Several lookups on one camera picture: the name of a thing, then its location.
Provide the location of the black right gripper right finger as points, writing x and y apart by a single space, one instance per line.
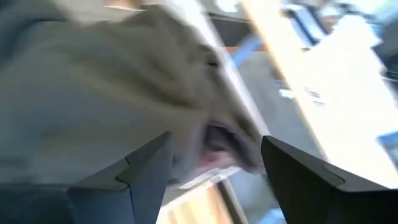
311 193

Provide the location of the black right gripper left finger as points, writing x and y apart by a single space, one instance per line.
136 186

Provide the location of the grey garment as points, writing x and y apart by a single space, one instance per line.
102 93

